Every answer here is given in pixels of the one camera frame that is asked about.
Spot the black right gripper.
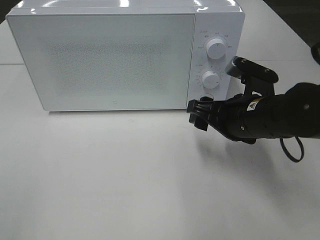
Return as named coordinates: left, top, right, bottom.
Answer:
left=186, top=74, right=275, bottom=144

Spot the round white door button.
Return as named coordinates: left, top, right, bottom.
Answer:
left=199, top=93, right=214, bottom=101

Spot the white timer knob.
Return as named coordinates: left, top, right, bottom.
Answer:
left=201, top=70, right=220, bottom=89

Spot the white microwave door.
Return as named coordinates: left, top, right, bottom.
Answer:
left=7, top=14, right=194, bottom=111

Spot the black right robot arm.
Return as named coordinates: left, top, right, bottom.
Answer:
left=186, top=76, right=320, bottom=144

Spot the upper white power knob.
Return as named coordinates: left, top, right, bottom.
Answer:
left=205, top=36, right=227, bottom=60

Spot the white microwave oven body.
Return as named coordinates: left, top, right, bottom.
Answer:
left=6, top=0, right=245, bottom=109

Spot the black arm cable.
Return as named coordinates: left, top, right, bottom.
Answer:
left=279, top=135, right=306, bottom=163

